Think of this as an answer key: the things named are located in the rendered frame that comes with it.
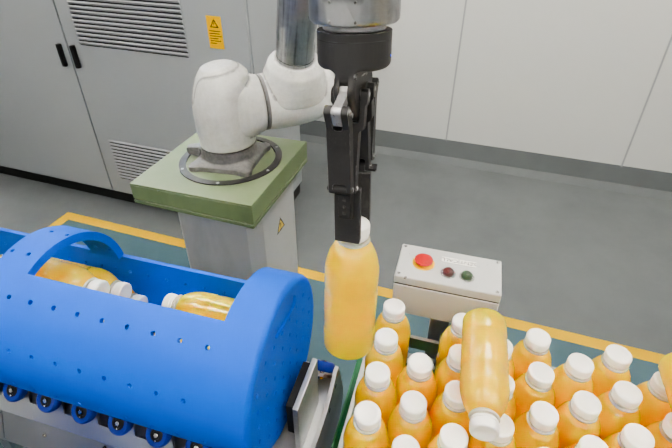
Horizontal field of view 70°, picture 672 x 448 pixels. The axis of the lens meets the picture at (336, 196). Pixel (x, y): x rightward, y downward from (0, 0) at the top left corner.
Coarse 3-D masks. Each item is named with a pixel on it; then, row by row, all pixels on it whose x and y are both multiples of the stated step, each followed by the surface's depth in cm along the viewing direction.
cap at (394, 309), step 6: (390, 300) 87; (396, 300) 87; (384, 306) 86; (390, 306) 86; (396, 306) 86; (402, 306) 86; (384, 312) 86; (390, 312) 84; (396, 312) 84; (402, 312) 85; (390, 318) 85; (396, 318) 85
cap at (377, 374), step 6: (372, 366) 75; (378, 366) 75; (384, 366) 75; (366, 372) 74; (372, 372) 74; (378, 372) 74; (384, 372) 74; (366, 378) 74; (372, 378) 73; (378, 378) 73; (384, 378) 73; (372, 384) 73; (378, 384) 73; (384, 384) 74
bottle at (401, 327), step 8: (376, 320) 89; (384, 320) 87; (392, 320) 86; (400, 320) 86; (376, 328) 88; (392, 328) 86; (400, 328) 86; (408, 328) 87; (400, 336) 86; (408, 336) 88; (400, 344) 87; (408, 344) 89
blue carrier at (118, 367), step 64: (64, 256) 101; (128, 256) 96; (0, 320) 72; (64, 320) 70; (128, 320) 68; (192, 320) 67; (256, 320) 66; (64, 384) 71; (128, 384) 67; (192, 384) 64; (256, 384) 64
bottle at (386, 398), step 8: (360, 384) 77; (392, 384) 76; (360, 392) 76; (368, 392) 75; (376, 392) 75; (384, 392) 75; (392, 392) 76; (360, 400) 76; (368, 400) 75; (376, 400) 74; (384, 400) 74; (392, 400) 76; (384, 408) 75; (392, 408) 76; (384, 416) 76
